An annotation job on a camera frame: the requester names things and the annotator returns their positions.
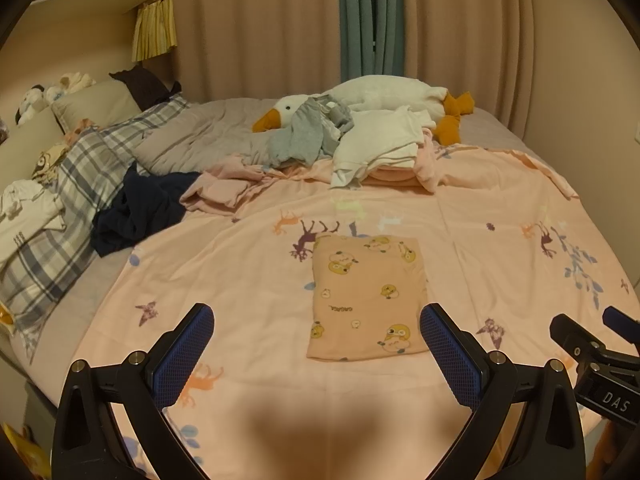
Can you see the beige padded headboard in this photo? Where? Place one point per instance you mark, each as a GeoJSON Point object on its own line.
{"type": "Point", "coordinates": [95, 102]}

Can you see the owl face plush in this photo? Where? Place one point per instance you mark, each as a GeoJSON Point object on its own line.
{"type": "Point", "coordinates": [50, 162]}

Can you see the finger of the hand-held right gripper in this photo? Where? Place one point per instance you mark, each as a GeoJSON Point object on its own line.
{"type": "Point", "coordinates": [620, 322]}
{"type": "Point", "coordinates": [575, 335]}

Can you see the small pink folded garment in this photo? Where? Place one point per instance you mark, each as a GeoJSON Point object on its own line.
{"type": "Point", "coordinates": [430, 170]}

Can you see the yellow printed item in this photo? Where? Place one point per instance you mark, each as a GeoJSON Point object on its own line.
{"type": "Point", "coordinates": [25, 455]}

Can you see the pink floral cloth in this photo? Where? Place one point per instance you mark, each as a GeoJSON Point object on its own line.
{"type": "Point", "coordinates": [80, 130]}

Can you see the pink animal print blanket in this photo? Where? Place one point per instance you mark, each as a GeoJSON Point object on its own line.
{"type": "Point", "coordinates": [240, 270]}

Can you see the grey plaid pillow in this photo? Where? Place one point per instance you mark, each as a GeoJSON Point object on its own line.
{"type": "Point", "coordinates": [85, 180]}

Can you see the yellow pleated fabric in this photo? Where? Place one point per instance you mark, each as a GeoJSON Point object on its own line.
{"type": "Point", "coordinates": [155, 30]}

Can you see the folded peach garment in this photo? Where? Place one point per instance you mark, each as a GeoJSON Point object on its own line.
{"type": "Point", "coordinates": [392, 176]}

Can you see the teal curtain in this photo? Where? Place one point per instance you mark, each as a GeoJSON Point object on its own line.
{"type": "Point", "coordinates": [355, 15]}

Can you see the crumpled pink garment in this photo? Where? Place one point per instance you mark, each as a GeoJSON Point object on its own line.
{"type": "Point", "coordinates": [220, 185]}

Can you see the white printed clothes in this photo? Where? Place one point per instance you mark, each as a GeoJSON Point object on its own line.
{"type": "Point", "coordinates": [25, 220]}

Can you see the cream plush toy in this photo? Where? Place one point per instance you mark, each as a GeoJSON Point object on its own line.
{"type": "Point", "coordinates": [75, 82]}

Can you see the orange cartoon print shirt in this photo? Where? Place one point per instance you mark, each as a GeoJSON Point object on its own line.
{"type": "Point", "coordinates": [365, 300]}

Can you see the white goose plush toy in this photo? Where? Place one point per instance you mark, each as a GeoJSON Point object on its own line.
{"type": "Point", "coordinates": [385, 92]}

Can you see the beige curtain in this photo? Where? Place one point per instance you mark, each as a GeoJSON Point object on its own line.
{"type": "Point", "coordinates": [250, 30]}
{"type": "Point", "coordinates": [490, 35]}

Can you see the white and blue plush toy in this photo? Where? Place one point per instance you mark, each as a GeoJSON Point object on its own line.
{"type": "Point", "coordinates": [54, 94]}

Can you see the grey garment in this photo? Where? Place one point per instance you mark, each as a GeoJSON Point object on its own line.
{"type": "Point", "coordinates": [300, 135]}

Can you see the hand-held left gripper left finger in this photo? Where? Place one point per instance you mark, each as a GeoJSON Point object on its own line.
{"type": "Point", "coordinates": [185, 350]}

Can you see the dark brown cloth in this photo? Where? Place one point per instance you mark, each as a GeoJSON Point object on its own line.
{"type": "Point", "coordinates": [145, 85]}

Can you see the navy blue garment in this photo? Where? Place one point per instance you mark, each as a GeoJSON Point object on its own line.
{"type": "Point", "coordinates": [130, 220]}

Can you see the grey duvet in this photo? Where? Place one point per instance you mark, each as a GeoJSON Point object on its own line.
{"type": "Point", "coordinates": [210, 130]}

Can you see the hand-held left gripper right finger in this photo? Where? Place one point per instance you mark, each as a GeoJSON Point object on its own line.
{"type": "Point", "coordinates": [450, 355]}

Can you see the black and white plush toy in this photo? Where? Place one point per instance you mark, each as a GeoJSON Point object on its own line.
{"type": "Point", "coordinates": [30, 105]}

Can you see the white garment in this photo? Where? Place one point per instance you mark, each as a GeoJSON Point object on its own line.
{"type": "Point", "coordinates": [375, 140]}

